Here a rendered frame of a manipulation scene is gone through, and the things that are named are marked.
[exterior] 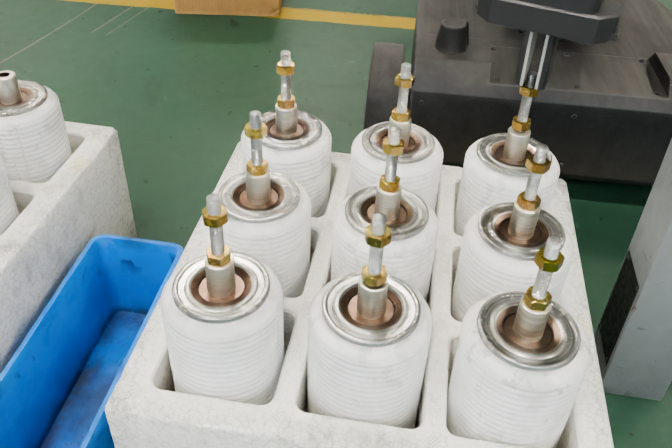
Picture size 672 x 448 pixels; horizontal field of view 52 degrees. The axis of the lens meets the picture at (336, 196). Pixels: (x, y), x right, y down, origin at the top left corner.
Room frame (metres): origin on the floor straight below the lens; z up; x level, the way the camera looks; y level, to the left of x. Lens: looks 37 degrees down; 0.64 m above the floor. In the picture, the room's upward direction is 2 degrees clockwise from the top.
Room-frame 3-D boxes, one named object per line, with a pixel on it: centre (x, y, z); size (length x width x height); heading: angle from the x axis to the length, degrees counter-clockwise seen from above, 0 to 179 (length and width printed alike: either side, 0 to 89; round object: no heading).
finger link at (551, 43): (0.58, -0.19, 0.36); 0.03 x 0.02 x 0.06; 156
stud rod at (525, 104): (0.59, -0.18, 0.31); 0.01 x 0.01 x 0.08
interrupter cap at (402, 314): (0.37, -0.03, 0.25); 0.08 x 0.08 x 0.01
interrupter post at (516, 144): (0.59, -0.18, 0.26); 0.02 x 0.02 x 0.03
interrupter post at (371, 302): (0.37, -0.03, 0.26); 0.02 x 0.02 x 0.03
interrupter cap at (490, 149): (0.59, -0.18, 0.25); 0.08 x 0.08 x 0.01
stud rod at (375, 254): (0.37, -0.03, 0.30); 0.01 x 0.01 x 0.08
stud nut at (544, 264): (0.35, -0.15, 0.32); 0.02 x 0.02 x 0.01; 53
